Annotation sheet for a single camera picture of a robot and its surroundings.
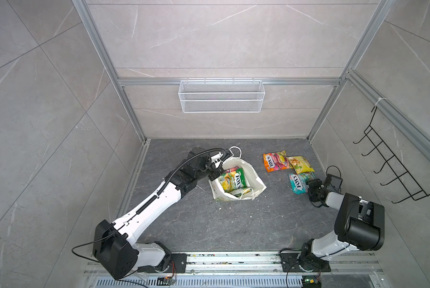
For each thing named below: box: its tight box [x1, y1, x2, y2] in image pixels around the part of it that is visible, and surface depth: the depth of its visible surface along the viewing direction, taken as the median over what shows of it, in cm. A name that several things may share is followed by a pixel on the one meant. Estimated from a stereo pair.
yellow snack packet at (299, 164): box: [286, 155, 316, 174], surface depth 103 cm
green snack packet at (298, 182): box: [288, 171, 316, 195], surface depth 99 cm
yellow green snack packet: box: [219, 168, 247, 194], surface depth 94 cm
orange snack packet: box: [263, 150, 291, 173], surface depth 107 cm
